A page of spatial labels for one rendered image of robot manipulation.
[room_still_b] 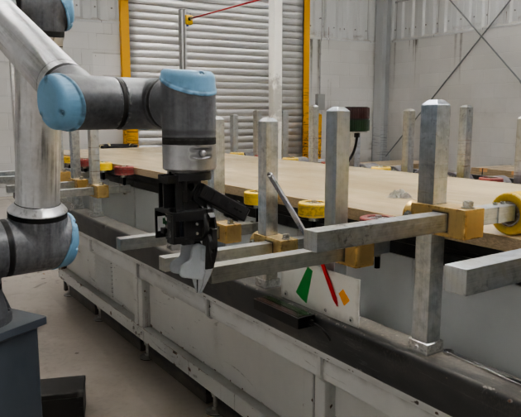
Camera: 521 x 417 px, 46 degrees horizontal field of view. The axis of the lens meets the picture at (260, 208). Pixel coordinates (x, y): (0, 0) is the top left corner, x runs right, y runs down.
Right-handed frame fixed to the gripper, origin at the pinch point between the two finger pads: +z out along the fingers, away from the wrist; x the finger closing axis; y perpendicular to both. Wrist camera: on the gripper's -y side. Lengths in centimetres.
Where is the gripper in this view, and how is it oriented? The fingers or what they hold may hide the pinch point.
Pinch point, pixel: (203, 285)
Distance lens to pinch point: 107.8
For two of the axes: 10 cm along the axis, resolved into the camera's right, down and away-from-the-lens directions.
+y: -8.3, 0.9, -5.5
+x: 5.6, 1.3, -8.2
